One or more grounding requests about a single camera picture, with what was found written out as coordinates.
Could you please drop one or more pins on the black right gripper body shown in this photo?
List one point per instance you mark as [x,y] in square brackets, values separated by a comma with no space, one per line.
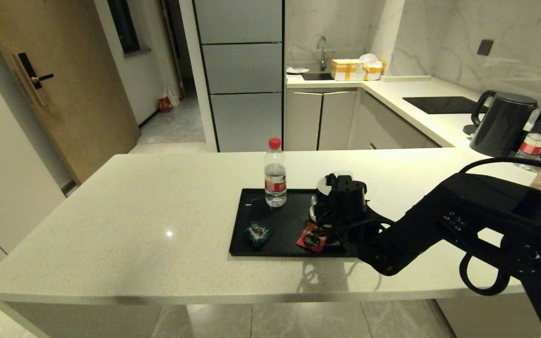
[355,227]

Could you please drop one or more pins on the black mug white inside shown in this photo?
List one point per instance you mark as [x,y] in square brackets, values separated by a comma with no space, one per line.
[321,199]

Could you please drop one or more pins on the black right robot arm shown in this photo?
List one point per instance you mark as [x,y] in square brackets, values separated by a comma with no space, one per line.
[463,211]

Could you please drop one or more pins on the clear water bottle red cap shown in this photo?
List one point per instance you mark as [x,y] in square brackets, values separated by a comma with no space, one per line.
[533,145]
[275,187]

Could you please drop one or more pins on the dark green snack packet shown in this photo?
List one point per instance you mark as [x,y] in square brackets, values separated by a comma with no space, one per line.
[257,234]

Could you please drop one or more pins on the dark gray rounded object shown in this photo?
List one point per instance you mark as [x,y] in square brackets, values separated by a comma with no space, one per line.
[467,130]

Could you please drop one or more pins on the black electric kettle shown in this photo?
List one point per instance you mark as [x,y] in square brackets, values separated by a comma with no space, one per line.
[500,126]

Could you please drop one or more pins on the white round saucer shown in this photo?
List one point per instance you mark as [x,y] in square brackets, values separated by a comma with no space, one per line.
[312,217]

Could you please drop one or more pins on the red coffee packet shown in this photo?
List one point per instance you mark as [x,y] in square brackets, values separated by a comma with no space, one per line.
[308,239]

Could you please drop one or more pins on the black rectangular serving tray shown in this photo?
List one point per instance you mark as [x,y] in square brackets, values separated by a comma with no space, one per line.
[280,225]

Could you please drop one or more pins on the grey counter base cabinet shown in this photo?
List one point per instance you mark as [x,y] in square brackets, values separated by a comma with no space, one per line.
[388,128]

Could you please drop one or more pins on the grey sink cabinet door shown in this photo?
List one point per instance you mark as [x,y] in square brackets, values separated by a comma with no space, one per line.
[302,121]
[337,120]

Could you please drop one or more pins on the black induction cooktop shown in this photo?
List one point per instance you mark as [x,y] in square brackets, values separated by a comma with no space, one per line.
[439,105]

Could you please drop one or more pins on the kitchen sink basin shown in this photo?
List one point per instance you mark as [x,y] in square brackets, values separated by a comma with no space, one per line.
[317,77]

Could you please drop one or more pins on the small yellow taped box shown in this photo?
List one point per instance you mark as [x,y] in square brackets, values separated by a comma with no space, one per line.
[374,72]

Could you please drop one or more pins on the large yellow taped box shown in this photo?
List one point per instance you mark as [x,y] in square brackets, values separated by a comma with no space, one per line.
[347,70]

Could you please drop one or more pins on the white shallow dish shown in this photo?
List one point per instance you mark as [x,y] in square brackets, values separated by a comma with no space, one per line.
[297,71]

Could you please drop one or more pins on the white crumpled cloth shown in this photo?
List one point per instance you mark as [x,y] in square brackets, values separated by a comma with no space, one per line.
[368,58]

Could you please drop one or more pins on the chrome sink faucet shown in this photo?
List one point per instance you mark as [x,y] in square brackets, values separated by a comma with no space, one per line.
[322,50]

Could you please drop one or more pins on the tall grey fridge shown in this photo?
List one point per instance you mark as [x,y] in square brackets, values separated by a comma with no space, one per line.
[244,70]

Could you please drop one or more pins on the white plastic bag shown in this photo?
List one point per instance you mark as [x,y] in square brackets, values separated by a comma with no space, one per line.
[173,96]

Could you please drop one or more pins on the red plastic bag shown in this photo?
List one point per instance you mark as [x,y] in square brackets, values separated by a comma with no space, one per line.
[165,105]

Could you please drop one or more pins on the dark window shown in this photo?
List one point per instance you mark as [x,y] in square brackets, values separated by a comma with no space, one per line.
[122,26]

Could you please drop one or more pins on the wooden entrance door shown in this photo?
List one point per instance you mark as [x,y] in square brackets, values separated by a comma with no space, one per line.
[73,84]

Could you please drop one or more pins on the white tall cabinet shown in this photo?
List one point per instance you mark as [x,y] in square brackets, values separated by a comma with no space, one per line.
[3,178]

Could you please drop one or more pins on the black electronic door lock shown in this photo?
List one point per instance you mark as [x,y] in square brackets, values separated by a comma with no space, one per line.
[28,74]

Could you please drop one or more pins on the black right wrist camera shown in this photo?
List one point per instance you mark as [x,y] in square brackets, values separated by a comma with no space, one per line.
[348,197]

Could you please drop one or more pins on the dark wall socket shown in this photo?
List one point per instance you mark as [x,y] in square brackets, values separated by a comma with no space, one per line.
[484,48]

